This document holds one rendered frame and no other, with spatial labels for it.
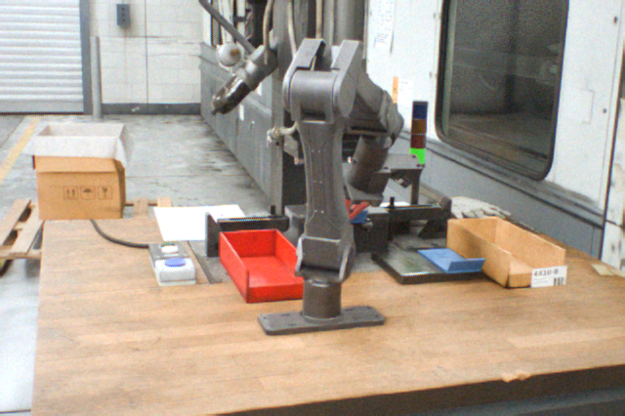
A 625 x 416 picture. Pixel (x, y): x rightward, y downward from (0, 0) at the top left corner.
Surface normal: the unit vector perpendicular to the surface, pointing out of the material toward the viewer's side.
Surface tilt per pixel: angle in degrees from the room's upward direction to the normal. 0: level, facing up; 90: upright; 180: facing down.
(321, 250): 103
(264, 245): 90
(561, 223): 90
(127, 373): 0
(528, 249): 90
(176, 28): 90
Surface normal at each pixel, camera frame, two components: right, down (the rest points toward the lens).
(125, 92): 0.24, 0.24
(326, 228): -0.38, 0.42
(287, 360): 0.03, -0.97
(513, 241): -0.95, 0.04
